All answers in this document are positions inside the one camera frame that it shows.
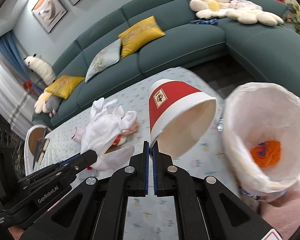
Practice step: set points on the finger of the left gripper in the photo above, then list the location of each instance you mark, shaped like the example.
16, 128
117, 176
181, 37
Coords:
65, 171

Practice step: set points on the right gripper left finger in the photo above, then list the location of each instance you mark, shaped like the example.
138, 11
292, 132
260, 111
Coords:
95, 209

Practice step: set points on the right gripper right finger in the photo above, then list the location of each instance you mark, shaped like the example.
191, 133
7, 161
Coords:
206, 208

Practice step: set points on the white cotton glove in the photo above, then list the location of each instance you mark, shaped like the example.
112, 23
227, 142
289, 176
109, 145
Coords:
102, 131

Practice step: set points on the orange plastic bag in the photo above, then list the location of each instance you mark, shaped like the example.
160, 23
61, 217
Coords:
267, 153

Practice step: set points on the red white paper cup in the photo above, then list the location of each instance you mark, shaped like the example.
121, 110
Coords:
179, 115

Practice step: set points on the white lined trash bin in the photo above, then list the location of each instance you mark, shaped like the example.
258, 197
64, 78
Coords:
256, 112

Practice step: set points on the book on side table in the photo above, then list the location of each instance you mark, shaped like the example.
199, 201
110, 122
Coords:
39, 146

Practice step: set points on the floral light blue tablecloth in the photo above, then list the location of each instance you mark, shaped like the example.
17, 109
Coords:
150, 217

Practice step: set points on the small yellow white flower plush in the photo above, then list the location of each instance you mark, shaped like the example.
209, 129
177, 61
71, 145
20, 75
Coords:
40, 105

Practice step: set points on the grey mouse plush toy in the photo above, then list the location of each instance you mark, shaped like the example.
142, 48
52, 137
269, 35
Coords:
52, 105

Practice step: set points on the pink fluffy sleeve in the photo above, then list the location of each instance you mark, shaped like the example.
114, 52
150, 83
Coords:
283, 213

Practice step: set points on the yellow cushion left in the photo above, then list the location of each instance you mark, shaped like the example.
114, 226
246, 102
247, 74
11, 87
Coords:
64, 86

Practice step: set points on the yellow cushion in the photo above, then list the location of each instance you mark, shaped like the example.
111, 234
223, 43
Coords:
64, 86
138, 35

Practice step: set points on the white fluffy plush toy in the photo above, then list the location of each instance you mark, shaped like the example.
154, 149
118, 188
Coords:
42, 68

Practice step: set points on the blue curtain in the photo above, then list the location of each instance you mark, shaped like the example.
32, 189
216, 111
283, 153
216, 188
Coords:
9, 50

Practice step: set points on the light blue embroidered cushion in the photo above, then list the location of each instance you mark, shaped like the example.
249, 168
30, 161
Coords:
105, 58

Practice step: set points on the yellow cushion centre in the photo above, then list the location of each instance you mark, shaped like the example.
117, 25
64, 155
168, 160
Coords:
138, 35

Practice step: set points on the teal sectional sofa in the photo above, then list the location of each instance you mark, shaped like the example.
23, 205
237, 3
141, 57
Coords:
270, 54

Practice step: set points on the blue knitted scarf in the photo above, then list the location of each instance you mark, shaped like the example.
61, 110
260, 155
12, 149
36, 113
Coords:
212, 21

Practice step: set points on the white daisy pillow flat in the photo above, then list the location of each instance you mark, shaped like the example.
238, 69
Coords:
250, 17

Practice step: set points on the white daisy pillow upright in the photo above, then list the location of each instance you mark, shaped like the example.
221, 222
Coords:
207, 9

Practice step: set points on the pink white folded cloth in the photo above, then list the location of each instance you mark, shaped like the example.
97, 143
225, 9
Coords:
238, 4

